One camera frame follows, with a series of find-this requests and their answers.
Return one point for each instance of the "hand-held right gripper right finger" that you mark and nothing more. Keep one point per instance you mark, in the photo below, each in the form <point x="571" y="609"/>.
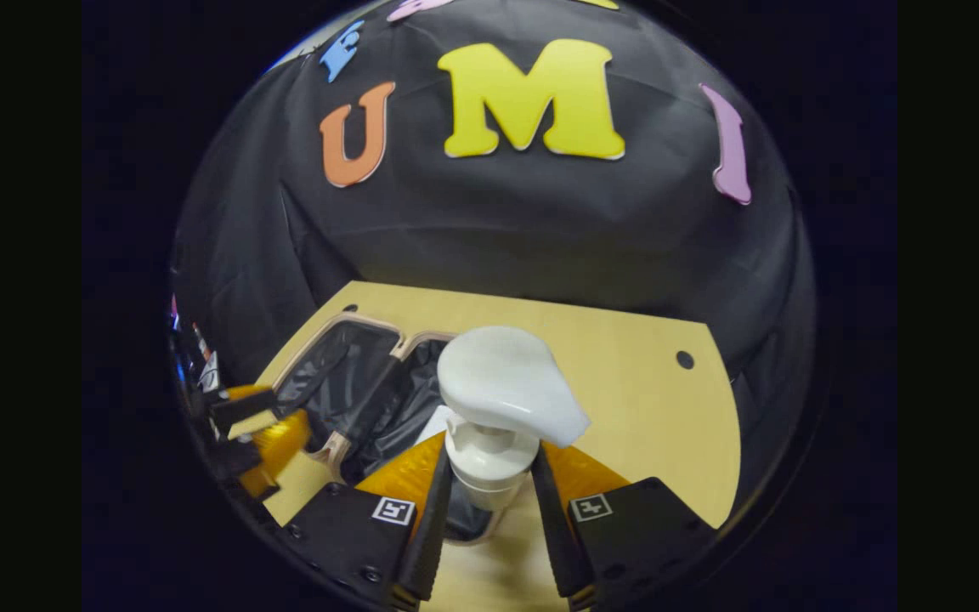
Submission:
<point x="553" y="544"/>

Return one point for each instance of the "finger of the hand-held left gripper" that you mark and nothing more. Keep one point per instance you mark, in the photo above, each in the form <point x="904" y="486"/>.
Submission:
<point x="243" y="410"/>
<point x="273" y="450"/>

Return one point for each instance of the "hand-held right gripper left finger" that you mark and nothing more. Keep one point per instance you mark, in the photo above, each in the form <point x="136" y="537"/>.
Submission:
<point x="430" y="552"/>

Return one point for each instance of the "small beige suitcase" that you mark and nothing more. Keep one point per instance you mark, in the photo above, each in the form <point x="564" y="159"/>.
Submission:
<point x="345" y="374"/>

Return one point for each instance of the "white pump bottle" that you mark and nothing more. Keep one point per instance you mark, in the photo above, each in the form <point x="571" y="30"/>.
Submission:
<point x="498" y="382"/>

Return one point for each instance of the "black backdrop cloth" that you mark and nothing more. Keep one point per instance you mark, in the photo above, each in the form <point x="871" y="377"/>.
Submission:
<point x="498" y="229"/>

